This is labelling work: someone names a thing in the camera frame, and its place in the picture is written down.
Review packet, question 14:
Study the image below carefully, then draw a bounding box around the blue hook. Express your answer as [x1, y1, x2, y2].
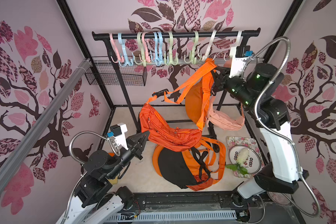
[118, 33, 133, 67]
[151, 32, 164, 66]

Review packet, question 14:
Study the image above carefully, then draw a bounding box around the pink hook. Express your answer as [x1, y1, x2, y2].
[109, 33, 123, 63]
[141, 32, 152, 67]

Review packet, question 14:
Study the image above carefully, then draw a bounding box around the green hook right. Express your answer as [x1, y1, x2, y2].
[183, 31, 199, 65]

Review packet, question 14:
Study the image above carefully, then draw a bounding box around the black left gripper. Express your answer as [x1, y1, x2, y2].
[107, 129, 150, 178]

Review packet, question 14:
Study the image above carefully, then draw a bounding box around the silver flexible conduit left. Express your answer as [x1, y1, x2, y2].
[57, 131, 123, 224]

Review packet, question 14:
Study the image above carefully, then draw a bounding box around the silver flexible conduit right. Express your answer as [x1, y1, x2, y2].
[241, 36, 321, 217]

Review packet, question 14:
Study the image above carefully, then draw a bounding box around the pink fanny pack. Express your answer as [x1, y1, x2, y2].
[205, 60, 246, 132]

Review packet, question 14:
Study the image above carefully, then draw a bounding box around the red orange fanny pack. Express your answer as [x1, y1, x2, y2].
[139, 89, 202, 152]

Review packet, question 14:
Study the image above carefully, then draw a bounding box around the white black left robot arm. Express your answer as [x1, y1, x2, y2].
[57, 124, 150, 224]

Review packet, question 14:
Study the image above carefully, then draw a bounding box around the aluminium rail left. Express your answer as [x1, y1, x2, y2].
[0, 58, 91, 195]

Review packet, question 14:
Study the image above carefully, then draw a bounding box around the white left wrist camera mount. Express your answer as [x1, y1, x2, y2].
[106, 123, 128, 150]

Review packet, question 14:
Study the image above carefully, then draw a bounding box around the white hook right end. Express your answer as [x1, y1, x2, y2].
[224, 30, 242, 61]

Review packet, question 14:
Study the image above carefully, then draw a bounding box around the white slotted cable duct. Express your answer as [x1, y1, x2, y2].
[105, 210, 237, 223]

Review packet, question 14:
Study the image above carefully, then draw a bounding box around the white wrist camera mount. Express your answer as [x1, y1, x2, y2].
[106, 123, 128, 150]
[229, 45, 253, 78]

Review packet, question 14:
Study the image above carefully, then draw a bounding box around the green hook middle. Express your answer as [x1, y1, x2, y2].
[164, 31, 179, 65]

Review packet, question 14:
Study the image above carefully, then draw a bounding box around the black wire basket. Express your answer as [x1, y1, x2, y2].
[84, 62, 148, 87]

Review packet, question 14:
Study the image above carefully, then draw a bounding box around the silver flexible conduit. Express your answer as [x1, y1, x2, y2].
[57, 131, 123, 224]
[241, 36, 321, 217]

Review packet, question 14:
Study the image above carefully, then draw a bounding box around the blue hook left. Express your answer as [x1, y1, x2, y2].
[118, 33, 133, 67]

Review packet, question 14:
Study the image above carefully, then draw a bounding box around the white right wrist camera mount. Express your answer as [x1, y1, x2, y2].
[229, 45, 253, 78]

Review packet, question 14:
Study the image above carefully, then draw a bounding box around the white patterned plate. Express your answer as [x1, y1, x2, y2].
[229, 145, 264, 175]

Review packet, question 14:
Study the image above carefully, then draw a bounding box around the green hook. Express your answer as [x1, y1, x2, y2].
[183, 31, 199, 65]
[133, 32, 144, 67]
[164, 31, 179, 65]

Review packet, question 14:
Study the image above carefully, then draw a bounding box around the black fanny pack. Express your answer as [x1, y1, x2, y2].
[152, 146, 213, 191]

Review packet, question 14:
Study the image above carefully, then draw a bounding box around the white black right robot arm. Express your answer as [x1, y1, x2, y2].
[212, 63, 311, 202]

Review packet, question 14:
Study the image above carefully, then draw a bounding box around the orange bag bottom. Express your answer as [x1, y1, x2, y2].
[152, 137, 226, 191]

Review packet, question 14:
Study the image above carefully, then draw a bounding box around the green hook left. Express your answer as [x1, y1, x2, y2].
[133, 32, 144, 67]

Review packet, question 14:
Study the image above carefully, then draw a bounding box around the dark grey clothes rack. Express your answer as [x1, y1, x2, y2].
[91, 28, 261, 138]

